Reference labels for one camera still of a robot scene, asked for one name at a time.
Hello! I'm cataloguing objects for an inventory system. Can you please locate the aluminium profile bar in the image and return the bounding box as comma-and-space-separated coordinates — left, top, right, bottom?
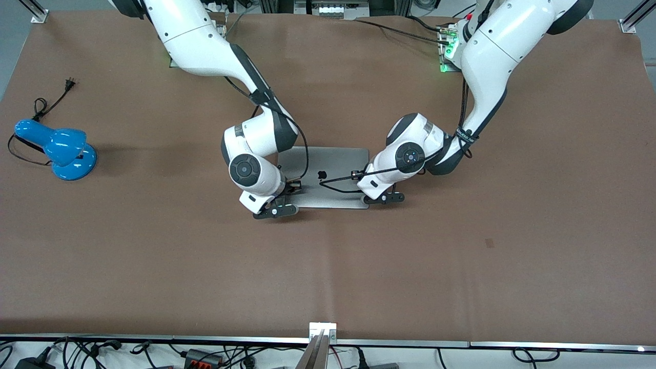
295, 330, 332, 369

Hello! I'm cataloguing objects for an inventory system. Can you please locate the grey open-lid laptop computer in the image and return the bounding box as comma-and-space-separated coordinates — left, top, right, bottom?
278, 147, 371, 210

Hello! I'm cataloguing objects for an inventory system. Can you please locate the small silver metal bracket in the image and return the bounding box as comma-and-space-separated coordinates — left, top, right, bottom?
309, 322, 338, 343

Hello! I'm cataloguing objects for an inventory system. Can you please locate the black lamp cable with plug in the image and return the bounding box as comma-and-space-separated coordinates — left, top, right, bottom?
7, 77, 77, 167

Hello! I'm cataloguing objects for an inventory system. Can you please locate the black power adapter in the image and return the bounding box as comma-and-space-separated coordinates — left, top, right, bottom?
14, 356, 56, 369

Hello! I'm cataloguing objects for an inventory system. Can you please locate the aluminium corner post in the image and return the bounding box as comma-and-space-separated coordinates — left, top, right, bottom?
619, 0, 656, 35
18, 0, 50, 24

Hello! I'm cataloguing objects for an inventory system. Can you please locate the grey box with orange buttons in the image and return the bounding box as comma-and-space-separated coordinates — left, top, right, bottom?
183, 348, 224, 367

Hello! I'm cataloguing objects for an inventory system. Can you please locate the brown table cover sheet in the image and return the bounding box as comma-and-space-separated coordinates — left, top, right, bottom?
0, 10, 644, 343

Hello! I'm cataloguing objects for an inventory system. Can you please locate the blue desk lamp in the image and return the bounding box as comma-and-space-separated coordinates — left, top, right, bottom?
14, 119, 98, 181

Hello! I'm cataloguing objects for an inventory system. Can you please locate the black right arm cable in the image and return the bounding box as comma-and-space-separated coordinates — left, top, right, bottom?
223, 76, 310, 186

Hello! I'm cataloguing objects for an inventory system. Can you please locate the thick black braided table cable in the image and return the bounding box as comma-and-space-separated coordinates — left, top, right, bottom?
354, 18, 454, 47

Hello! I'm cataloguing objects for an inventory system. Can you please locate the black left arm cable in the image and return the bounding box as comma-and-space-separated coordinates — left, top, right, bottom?
319, 0, 488, 195

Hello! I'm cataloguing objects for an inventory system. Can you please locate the white power strip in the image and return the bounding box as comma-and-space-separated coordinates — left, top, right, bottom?
295, 0, 371, 21

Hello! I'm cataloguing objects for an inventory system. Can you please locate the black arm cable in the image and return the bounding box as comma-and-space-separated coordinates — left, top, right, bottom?
223, 76, 310, 186
319, 0, 488, 195

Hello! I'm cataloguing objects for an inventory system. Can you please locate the silver table edge rail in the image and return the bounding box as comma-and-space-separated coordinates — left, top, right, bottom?
0, 334, 656, 353

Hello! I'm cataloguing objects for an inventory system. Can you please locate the black looped floor cable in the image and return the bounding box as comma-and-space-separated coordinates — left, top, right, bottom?
512, 347, 560, 364

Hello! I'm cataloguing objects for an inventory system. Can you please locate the short black table cable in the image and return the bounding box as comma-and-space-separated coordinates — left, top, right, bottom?
407, 15, 447, 33

